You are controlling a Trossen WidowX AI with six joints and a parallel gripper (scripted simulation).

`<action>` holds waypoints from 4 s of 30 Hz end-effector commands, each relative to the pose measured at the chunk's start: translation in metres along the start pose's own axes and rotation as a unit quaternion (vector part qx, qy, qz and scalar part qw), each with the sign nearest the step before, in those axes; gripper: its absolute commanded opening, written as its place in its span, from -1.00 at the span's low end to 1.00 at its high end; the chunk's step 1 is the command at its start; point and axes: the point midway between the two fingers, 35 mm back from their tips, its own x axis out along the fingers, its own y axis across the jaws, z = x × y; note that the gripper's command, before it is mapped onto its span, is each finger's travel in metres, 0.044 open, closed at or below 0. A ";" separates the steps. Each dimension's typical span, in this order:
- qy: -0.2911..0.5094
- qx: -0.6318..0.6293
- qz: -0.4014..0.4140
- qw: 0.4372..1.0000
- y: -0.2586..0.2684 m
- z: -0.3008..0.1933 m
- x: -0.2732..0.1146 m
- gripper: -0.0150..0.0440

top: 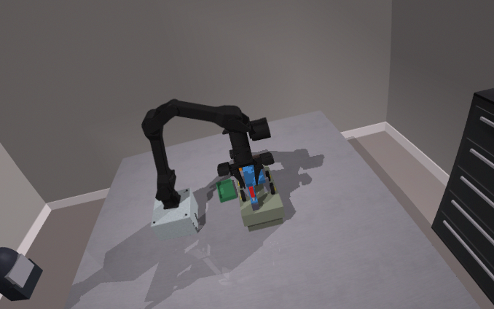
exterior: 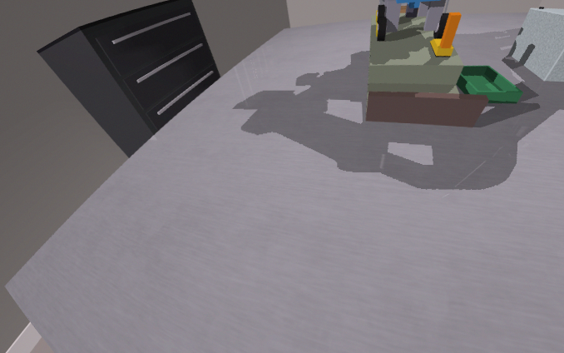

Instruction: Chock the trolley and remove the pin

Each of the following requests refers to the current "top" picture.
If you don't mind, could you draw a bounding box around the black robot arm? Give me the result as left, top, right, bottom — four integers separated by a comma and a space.
141, 99, 271, 210

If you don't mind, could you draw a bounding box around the green tray floor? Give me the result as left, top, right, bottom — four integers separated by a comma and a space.
218, 182, 235, 198

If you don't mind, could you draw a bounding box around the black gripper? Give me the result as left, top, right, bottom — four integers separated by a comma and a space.
217, 142, 275, 189

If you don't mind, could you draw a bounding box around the green tray rim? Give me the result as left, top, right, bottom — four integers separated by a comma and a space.
216, 179, 237, 203

